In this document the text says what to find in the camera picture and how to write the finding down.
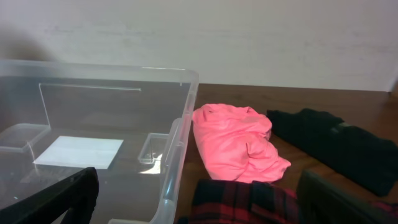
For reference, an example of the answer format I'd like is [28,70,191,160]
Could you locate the white label in bin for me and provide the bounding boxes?
[33,136,124,169]

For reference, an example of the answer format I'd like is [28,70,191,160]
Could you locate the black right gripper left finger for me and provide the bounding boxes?
[1,167,99,224]

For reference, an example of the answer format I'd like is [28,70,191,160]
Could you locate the red black plaid shirt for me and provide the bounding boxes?
[177,179,398,224]

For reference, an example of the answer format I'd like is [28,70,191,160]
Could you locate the pink crumpled garment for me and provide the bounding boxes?
[192,104,291,183]

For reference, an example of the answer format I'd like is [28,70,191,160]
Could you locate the clear plastic storage bin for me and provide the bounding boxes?
[1,60,198,223]

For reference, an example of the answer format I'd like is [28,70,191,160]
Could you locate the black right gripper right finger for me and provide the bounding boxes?
[297,170,397,224]

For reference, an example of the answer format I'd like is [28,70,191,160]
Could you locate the black folded garment on table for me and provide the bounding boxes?
[267,108,397,197]

